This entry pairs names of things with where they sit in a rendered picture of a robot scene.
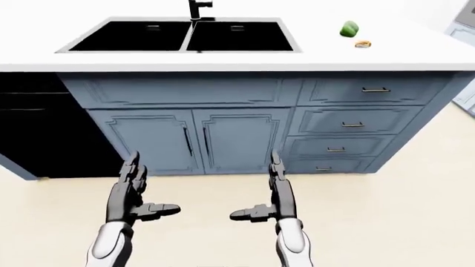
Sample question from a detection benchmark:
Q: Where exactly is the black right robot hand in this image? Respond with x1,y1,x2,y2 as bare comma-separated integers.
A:
229,150,299,224

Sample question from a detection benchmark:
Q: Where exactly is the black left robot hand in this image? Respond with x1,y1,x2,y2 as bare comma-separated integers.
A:
105,151,182,225

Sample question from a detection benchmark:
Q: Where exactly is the black double basin sink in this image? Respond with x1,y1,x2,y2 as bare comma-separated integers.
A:
54,16,304,54

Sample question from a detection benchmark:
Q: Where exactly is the black sink faucet spout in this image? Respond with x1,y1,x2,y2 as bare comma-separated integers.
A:
188,0,216,22

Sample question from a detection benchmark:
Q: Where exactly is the blue cabinet door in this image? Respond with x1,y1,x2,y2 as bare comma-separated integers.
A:
191,107,292,175
85,108,205,176

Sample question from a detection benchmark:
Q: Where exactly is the black dishwasher front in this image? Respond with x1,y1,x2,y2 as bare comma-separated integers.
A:
0,71,125,178

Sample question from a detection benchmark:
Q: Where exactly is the blue false drawer panel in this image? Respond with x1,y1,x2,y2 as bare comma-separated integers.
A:
60,78,298,110

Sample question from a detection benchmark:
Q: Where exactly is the green bell pepper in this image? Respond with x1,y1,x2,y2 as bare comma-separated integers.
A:
339,20,360,38

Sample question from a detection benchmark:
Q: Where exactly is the light blue background cabinet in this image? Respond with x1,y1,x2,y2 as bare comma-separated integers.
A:
443,21,475,112

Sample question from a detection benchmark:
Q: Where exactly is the grey background appliance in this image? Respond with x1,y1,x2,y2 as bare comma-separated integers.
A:
453,0,475,27

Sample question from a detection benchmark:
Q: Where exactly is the blue drawer with handle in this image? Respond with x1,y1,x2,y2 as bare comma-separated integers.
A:
289,105,425,137
281,156,379,175
284,134,398,160
296,76,457,107

